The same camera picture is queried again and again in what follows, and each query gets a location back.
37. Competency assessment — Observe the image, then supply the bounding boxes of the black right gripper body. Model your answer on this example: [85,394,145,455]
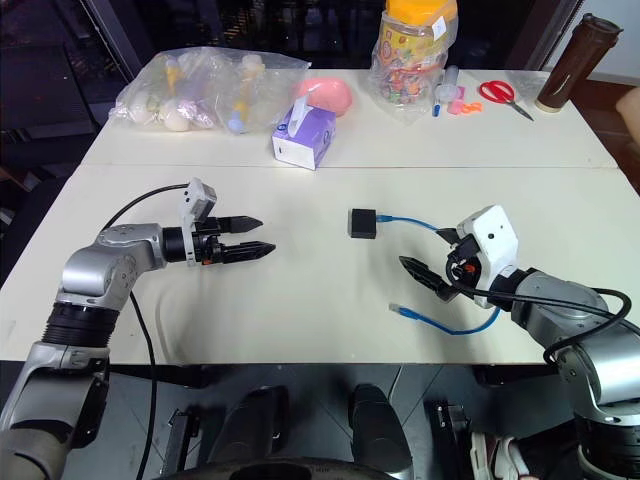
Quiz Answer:
[446,233,483,292]

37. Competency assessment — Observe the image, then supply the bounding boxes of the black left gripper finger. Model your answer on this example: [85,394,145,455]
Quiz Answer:
[218,215,265,236]
[219,241,278,265]

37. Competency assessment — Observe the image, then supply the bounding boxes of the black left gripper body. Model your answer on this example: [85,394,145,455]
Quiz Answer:
[192,217,224,266]

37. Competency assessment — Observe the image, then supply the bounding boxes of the black adapter box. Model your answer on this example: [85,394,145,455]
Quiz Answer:
[346,207,379,241]

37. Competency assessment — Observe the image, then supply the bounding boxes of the purple tissue box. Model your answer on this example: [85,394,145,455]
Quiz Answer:
[271,97,338,172]

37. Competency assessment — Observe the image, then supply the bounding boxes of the clear bag of toys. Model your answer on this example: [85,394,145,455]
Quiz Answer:
[108,45,313,136]

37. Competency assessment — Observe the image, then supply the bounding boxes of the pink rounded plastic object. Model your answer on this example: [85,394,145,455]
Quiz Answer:
[291,76,356,118]

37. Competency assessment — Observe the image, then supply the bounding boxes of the dark rounded shape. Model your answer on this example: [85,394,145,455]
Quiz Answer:
[347,383,414,472]
[219,384,292,469]

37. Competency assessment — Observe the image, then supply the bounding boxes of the bagged candy jar yellow lid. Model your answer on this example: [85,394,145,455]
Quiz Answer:
[368,0,460,127]

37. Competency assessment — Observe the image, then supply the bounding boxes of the white sneaker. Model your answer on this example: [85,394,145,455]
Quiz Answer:
[469,431,532,480]

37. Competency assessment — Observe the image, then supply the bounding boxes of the brown thermos bottle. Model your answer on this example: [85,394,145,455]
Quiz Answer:
[534,13,626,114]

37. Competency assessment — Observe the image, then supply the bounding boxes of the bare skin of person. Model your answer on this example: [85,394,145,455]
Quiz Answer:
[615,87,640,122]

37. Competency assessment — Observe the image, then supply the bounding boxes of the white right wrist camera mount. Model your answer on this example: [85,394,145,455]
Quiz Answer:
[456,203,522,309]

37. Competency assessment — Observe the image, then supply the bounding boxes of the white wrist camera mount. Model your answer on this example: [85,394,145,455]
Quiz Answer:
[456,203,522,309]
[180,177,220,267]

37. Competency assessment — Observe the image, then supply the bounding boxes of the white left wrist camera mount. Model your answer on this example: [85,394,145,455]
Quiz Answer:
[180,177,220,267]

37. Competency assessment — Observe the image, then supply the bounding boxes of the blue Ethernet cable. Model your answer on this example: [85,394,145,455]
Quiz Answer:
[375,213,502,335]

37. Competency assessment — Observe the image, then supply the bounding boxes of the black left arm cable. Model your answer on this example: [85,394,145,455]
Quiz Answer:
[98,183,190,480]

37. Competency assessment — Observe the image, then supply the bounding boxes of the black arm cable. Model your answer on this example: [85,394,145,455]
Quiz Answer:
[449,269,633,365]
[98,183,190,480]

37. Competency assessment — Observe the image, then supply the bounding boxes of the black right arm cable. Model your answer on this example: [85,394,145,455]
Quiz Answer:
[449,269,633,365]

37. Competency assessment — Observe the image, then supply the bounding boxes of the red handled scissors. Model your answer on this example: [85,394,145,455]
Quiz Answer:
[478,79,536,123]

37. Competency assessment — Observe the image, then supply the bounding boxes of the black metal bracket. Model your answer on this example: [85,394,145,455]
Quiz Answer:
[160,406,202,475]
[423,397,474,472]

